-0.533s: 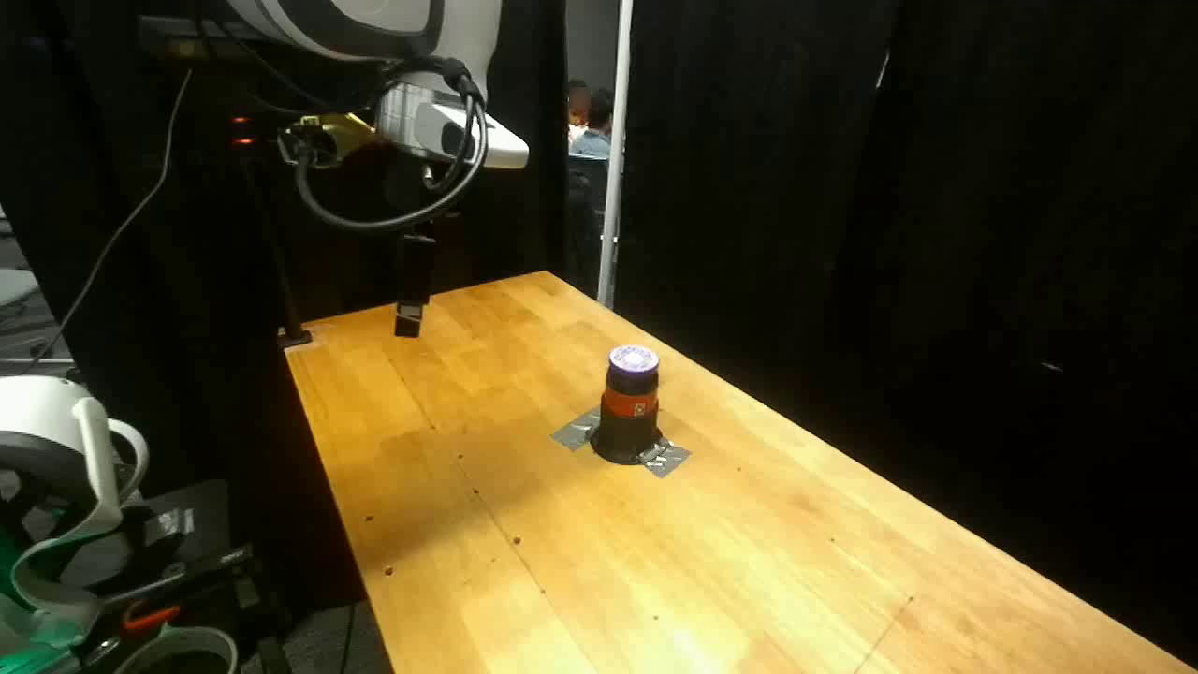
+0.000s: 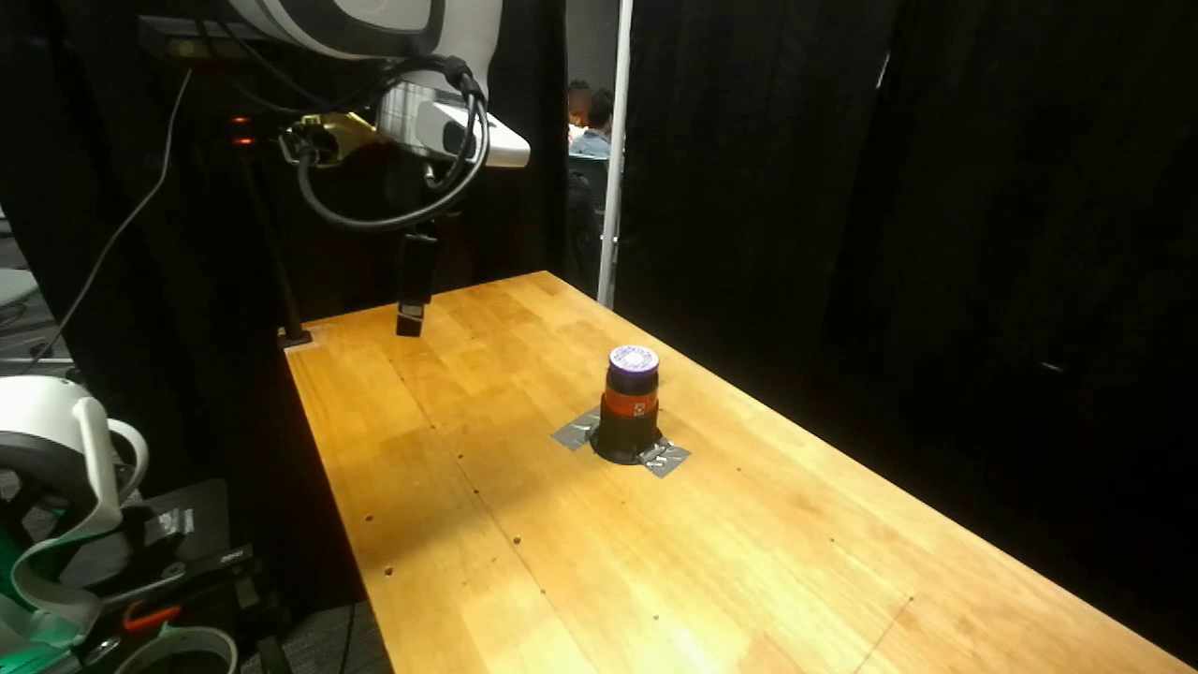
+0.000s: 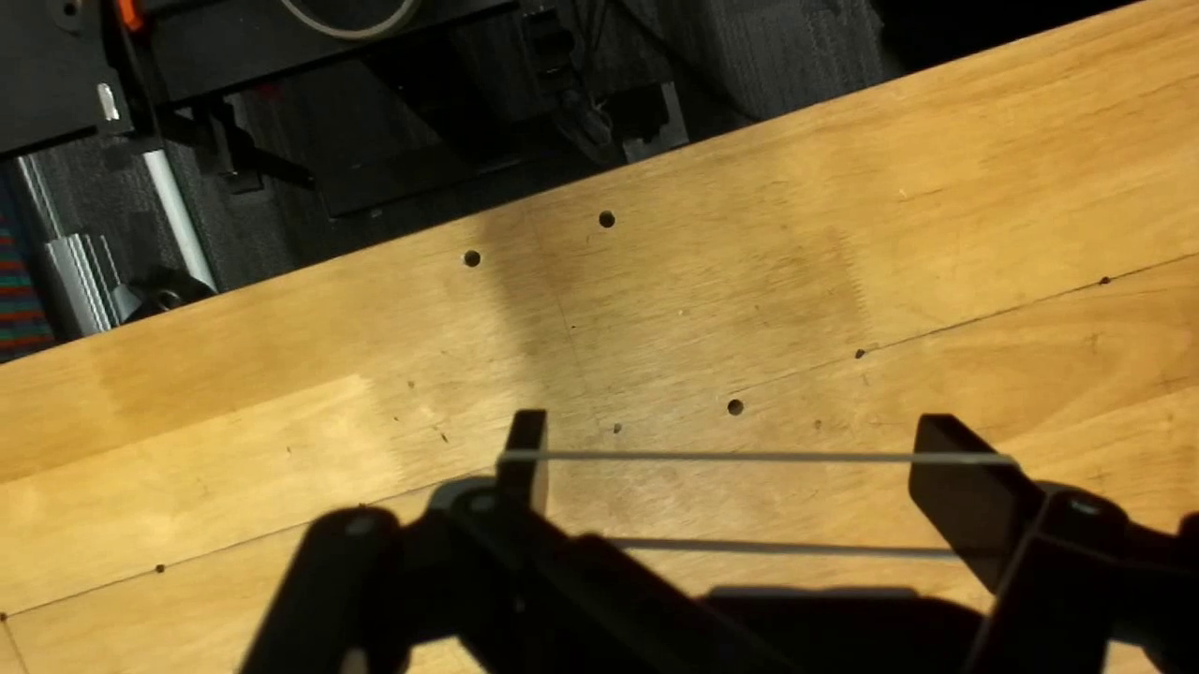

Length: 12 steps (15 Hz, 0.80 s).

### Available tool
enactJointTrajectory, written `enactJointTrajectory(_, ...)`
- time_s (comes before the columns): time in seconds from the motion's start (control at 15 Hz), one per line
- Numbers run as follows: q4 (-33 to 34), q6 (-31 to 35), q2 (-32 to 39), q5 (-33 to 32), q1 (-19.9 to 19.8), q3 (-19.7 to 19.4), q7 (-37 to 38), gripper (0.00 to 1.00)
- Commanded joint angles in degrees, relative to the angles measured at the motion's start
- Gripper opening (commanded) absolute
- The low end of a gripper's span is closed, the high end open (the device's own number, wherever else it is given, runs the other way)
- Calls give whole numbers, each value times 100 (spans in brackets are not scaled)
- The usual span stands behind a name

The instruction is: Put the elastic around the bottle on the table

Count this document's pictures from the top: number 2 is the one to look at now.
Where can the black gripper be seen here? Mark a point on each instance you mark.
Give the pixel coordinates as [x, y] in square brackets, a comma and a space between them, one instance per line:
[425, 201]

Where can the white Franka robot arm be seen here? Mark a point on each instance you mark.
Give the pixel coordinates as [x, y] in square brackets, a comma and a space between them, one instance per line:
[377, 21]

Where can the orange elastic band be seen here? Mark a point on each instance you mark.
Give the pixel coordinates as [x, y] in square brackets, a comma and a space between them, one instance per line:
[626, 402]

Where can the dark tripod stand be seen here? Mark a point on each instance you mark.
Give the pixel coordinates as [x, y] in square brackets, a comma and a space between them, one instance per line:
[266, 236]

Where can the seated person in background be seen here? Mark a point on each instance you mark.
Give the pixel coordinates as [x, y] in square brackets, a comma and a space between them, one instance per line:
[586, 126]

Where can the black mounting plate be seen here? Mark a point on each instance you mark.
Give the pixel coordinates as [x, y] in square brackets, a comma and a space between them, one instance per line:
[188, 574]

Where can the black curtain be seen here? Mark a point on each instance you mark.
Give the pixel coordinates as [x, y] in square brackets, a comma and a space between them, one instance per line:
[939, 189]

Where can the gold wrist camera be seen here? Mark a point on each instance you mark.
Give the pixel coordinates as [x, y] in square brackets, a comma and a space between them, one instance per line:
[332, 134]

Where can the grey square base plate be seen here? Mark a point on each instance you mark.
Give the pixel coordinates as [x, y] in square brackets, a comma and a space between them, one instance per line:
[664, 458]

